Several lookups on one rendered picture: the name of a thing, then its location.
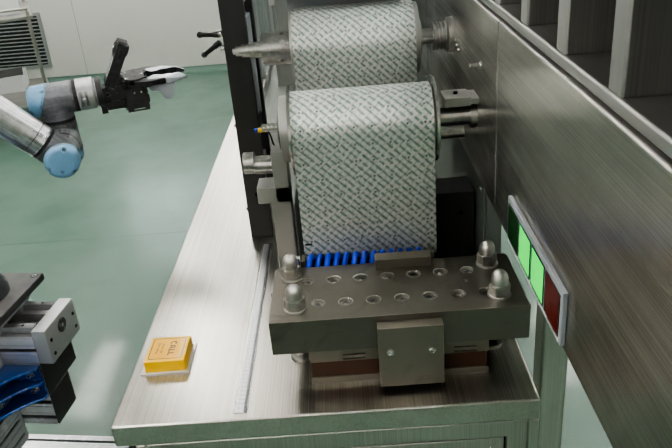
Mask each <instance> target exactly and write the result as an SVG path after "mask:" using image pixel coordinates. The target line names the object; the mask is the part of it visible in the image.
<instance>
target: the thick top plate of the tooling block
mask: <svg viewBox="0 0 672 448"><path fill-rule="evenodd" d="M476 260H477V255H474V256H460V257H446V258H432V259H431V265H428V266H414V267H401V268H387V269H375V263H363V264H349V265H335V266H321V267H308V268H301V273H302V279H301V280H300V281H298V282H295V283H294V284H297V285H298V286H299V287H300V288H301V291H302V295H303V296H304V297H305V304H306V306H307V309H306V311H305V312H304V313H302V314H300V315H296V316H291V315H287V314H286V313H285V312H284V301H283V298H285V289H286V287H287V286H288V285H289V284H292V283H285V282H283V281H282V280H281V269H280V270H275V277H274V285H273V292H272V300H271V308H270V315H269V323H268V325H269V332H270V339H271V346H272V353H273V355H282V354H297V353H311V352H325V351H340V350H354V349H369V348H378V338H377V322H382V321H397V320H411V319H425V318H439V317H442V320H443V324H444V343H455V342H469V341H484V340H498V339H512V338H527V337H529V332H530V312H531V305H530V303H529V301H528V298H527V296H526V294H525V292H524V290H523V288H522V286H521V284H520V281H519V279H518V277H517V275H516V273H515V271H514V269H513V266H512V264H511V262H510V260H509V258H508V256H507V254H506V253H501V254H497V261H498V265H497V266H496V267H495V268H492V269H483V268H480V267H478V266H477V265H476ZM496 269H503V270H505V271H506V272H507V274H508V277H509V282H510V283H511V288H510V291H511V298H510V299H508V300H505V301H496V300H493V299H491V298H489V297H488V295H487V292H488V290H489V283H490V281H491V275H492V273H493V272H494V271H495V270H496Z"/></svg>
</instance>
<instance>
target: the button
mask: <svg viewBox="0 0 672 448"><path fill-rule="evenodd" d="M192 347H193V343H192V338H191V336H176V337H162V338H153V339H152V341H151V344H150V347H149V349H148V352H147V355H146V357H145V360H144V367H145V371H146V373H149V372H164V371H178V370H186V368H187V365H188V361H189V358H190V354H191V351H192Z"/></svg>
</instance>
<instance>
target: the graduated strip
mask: <svg viewBox="0 0 672 448"><path fill-rule="evenodd" d="M272 245H273V243H267V244H263V247H262V252H261V258H260V264H259V270H258V275H257V281H256V287H255V292H254V298H253V304H252V310H251V315H250V321H249V327H248V333H247V338H246V344H245V350H244V355H243V361H242V367H241V373H240V378H239V384H238V390H237V395H236V401H235V407H234V413H233V414H242V413H248V406H249V399H250V393H251V386H252V379H253V372H254V366H255V359H256V352H257V346H258V339H259V332H260V325H261V319H262V312H263V305H264V298H265V292H266V285H267V278H268V272H269V265H270V258H271V251H272Z"/></svg>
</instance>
